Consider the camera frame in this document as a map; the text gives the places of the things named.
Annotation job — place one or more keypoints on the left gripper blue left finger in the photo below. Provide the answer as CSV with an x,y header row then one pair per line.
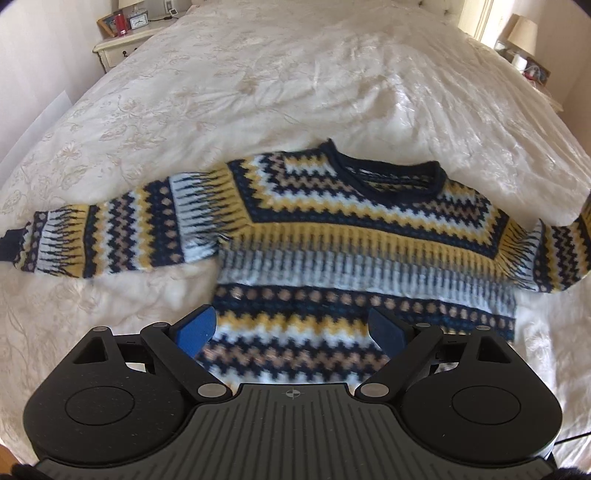
x,y
194,330

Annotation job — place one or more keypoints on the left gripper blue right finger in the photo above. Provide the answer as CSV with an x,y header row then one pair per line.
x,y
390,333

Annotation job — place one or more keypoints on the navy yellow patterned knit sweater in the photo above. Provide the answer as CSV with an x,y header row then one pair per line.
x,y
309,243

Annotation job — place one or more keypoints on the cream embroidered bedspread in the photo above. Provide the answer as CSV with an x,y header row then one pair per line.
x,y
233,78

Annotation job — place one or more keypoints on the cream left bedside table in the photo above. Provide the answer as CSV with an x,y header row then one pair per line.
x,y
111,52

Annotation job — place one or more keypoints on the colourful items on right nightstand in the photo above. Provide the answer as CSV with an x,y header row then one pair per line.
x,y
537,73

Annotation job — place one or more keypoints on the red object on nightstand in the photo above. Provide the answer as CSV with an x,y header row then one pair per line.
x,y
120,23

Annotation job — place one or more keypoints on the small white alarm clock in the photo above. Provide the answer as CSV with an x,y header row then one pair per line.
x,y
138,19

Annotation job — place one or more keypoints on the cream tufted headboard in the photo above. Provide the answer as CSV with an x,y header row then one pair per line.
x,y
470,16

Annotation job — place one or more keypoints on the beige right table lamp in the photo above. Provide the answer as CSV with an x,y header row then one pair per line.
x,y
523,34

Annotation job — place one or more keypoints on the wooden picture frame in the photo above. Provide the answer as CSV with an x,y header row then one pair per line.
x,y
107,25

